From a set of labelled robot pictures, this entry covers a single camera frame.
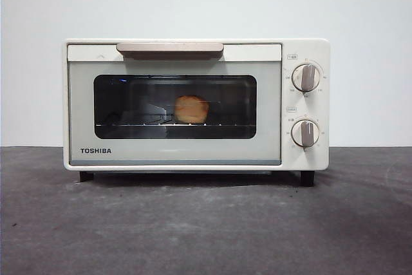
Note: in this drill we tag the golden braided bread loaf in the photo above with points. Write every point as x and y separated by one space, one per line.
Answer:
191 110

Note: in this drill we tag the oven knob with narrow dial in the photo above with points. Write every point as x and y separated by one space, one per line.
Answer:
305 133

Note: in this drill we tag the oven knob with wide dial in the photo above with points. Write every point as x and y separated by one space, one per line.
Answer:
305 78

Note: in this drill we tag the cream Toshiba toaster oven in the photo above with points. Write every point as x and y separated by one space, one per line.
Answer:
305 49

